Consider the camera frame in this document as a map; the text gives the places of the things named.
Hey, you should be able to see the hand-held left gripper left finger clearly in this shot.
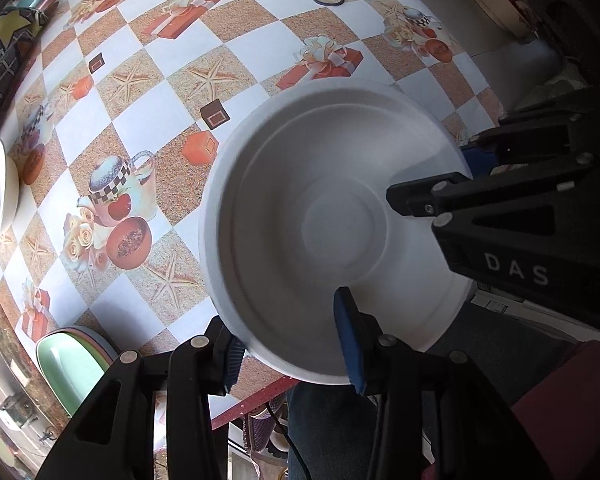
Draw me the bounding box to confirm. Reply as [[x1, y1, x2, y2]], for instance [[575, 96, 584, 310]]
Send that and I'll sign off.
[[35, 316, 246, 480]]

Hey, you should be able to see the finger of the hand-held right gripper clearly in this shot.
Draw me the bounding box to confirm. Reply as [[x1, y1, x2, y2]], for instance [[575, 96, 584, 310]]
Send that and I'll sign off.
[[386, 152, 595, 248], [461, 105, 600, 173]]

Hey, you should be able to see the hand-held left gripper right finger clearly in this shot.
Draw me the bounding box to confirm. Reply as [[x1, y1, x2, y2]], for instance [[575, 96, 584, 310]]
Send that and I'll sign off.
[[333, 286, 551, 480]]

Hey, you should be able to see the lilac plate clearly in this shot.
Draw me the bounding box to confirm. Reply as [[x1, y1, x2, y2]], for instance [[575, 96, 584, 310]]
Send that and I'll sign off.
[[55, 327, 121, 363]]

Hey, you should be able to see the patterned cloth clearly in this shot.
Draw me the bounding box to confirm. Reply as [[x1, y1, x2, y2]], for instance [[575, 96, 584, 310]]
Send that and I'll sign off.
[[247, 395, 288, 458]]

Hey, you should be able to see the person's leg in jeans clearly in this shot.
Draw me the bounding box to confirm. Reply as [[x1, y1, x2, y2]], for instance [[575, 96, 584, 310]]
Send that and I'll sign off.
[[285, 305, 588, 480]]

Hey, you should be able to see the person's maroon clothing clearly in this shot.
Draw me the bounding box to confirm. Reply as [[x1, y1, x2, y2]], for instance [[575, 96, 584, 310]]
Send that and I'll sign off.
[[420, 339, 600, 480]]

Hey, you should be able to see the cream round container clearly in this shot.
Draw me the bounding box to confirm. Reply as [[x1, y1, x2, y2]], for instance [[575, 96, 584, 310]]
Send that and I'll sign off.
[[467, 0, 537, 37]]

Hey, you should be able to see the grey metal object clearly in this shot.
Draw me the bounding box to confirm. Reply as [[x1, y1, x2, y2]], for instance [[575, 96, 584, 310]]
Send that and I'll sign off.
[[0, 392, 36, 428]]

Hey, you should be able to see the printed tablecloth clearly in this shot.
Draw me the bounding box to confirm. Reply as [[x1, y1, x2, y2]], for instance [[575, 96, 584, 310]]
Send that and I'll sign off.
[[0, 0, 506, 431]]

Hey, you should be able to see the dark star-print cushion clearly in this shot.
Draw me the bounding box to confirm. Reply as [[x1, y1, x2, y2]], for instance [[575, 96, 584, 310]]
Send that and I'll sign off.
[[0, 7, 50, 128]]

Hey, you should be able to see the black cable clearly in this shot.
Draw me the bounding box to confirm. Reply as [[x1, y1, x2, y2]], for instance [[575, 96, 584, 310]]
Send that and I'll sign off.
[[265, 400, 313, 480]]

